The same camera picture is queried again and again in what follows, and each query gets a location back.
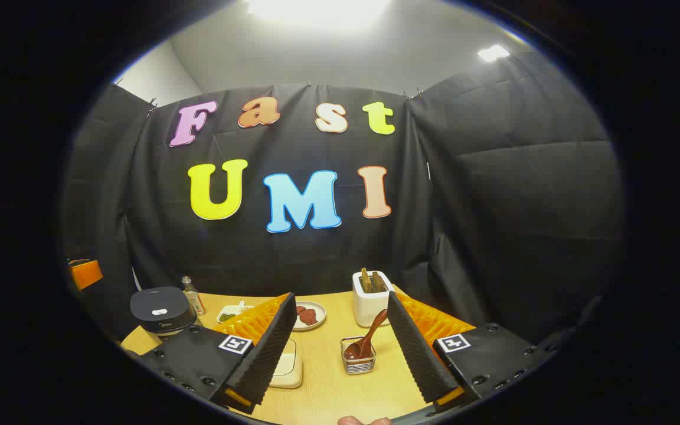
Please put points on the white toaster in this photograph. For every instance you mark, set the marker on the white toaster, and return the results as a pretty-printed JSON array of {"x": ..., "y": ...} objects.
[{"x": 369, "y": 310}]

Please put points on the small ceiling light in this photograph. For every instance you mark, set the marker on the small ceiling light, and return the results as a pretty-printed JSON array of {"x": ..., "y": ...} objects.
[{"x": 493, "y": 53}]

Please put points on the brown toast slice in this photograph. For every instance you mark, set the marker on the brown toast slice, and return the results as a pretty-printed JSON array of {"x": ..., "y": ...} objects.
[
  {"x": 379, "y": 282},
  {"x": 366, "y": 280}
]

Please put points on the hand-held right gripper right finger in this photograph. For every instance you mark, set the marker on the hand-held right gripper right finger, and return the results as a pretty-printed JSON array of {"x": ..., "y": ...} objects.
[{"x": 417, "y": 354}]

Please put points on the large ceiling light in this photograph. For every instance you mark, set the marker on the large ceiling light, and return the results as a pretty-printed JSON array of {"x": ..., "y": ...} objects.
[{"x": 316, "y": 12}]

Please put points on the small clear glass bottle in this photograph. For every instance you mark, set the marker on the small clear glass bottle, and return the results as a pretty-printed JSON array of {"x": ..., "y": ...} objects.
[{"x": 194, "y": 298}]

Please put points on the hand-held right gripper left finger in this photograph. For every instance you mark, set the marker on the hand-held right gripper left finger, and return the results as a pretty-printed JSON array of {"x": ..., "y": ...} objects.
[{"x": 269, "y": 354}]

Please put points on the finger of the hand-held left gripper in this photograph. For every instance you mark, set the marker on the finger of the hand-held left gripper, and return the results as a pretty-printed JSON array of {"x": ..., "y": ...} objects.
[{"x": 86, "y": 274}]

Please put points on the dark grey rice cooker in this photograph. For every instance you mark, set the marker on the dark grey rice cooker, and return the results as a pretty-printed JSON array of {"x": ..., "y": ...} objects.
[{"x": 160, "y": 304}]

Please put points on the white round plate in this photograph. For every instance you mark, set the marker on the white round plate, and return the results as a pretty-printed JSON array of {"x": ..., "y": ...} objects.
[{"x": 321, "y": 316}]

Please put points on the white divided bean dish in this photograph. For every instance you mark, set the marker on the white divided bean dish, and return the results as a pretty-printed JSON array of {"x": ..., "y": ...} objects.
[{"x": 231, "y": 311}]

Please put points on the brown wooden spoon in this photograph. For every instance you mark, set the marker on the brown wooden spoon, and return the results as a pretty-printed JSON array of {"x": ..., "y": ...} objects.
[{"x": 355, "y": 352}]

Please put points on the black backdrop cloth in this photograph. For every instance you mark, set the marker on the black backdrop cloth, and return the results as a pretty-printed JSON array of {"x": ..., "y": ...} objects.
[{"x": 493, "y": 195}]

